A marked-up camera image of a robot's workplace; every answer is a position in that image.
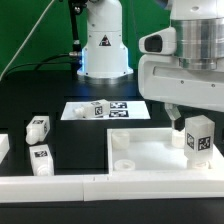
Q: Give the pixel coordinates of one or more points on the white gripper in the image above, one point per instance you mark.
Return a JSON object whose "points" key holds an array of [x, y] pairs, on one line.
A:
{"points": [[160, 78]]}

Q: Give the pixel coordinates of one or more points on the white square table top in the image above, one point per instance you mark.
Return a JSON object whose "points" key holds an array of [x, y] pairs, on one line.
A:
{"points": [[142, 152]]}

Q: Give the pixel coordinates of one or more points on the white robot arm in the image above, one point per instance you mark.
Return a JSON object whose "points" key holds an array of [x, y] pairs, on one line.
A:
{"points": [[181, 65]]}

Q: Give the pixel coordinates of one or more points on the white marker sheet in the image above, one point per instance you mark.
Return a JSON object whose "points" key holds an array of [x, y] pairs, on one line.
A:
{"points": [[118, 110]]}

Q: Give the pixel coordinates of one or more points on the white left fence block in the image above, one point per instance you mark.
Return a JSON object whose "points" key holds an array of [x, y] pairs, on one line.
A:
{"points": [[4, 146]]}

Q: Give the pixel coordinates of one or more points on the white front fence bar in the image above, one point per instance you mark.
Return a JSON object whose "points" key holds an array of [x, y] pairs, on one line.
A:
{"points": [[148, 185]]}

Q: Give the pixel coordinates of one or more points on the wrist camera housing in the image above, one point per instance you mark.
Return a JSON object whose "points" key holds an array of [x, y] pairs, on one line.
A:
{"points": [[163, 42]]}

